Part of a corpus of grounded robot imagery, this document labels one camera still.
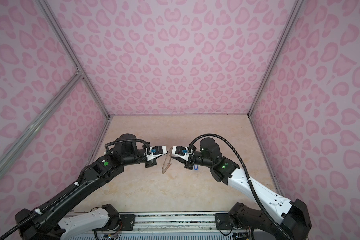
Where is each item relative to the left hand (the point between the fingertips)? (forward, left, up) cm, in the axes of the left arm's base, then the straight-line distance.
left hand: (166, 147), depth 68 cm
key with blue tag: (-9, -13, -3) cm, 16 cm away
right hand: (-2, -4, -1) cm, 4 cm away
